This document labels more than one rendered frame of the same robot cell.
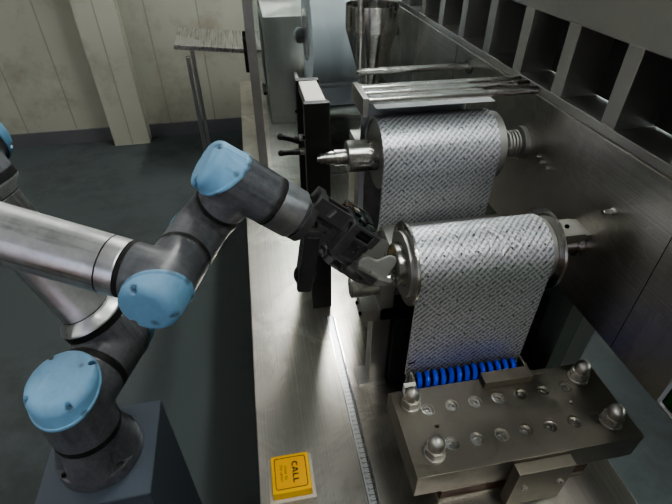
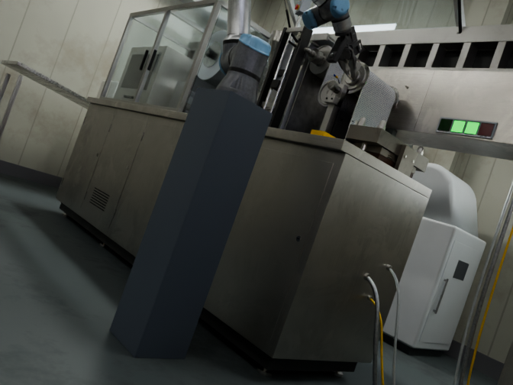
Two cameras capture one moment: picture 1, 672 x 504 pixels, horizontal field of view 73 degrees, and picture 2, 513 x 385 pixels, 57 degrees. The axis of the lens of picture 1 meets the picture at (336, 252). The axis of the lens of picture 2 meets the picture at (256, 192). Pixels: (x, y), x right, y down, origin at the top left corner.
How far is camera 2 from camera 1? 192 cm
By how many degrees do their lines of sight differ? 48
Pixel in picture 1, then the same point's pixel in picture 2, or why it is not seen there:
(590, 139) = (395, 72)
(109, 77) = not seen: outside the picture
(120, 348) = not seen: hidden behind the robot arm
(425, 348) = (358, 114)
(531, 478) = (408, 151)
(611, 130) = (402, 66)
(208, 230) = not seen: hidden behind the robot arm
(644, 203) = (419, 79)
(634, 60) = (408, 47)
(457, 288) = (374, 88)
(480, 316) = (375, 108)
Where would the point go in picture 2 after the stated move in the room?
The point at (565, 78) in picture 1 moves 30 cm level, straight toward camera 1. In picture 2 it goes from (379, 60) to (402, 43)
